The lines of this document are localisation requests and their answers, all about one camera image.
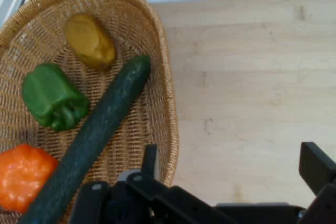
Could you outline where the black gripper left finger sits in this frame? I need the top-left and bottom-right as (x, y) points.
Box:
(68, 144), (237, 224)

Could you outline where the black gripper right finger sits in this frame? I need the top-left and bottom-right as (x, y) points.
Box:
(298, 142), (336, 224)

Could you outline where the yellow-brown potato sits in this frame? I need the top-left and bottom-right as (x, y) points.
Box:
(64, 13), (117, 71)

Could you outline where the dark green cucumber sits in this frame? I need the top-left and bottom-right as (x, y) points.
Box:
(17, 55), (152, 224)

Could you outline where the woven wicker basket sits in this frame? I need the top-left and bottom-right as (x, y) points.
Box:
(0, 0), (180, 224)

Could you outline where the orange bell pepper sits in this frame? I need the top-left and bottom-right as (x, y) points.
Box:
(0, 144), (59, 214)

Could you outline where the green bell pepper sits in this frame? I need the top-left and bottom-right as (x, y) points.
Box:
(22, 63), (90, 132)

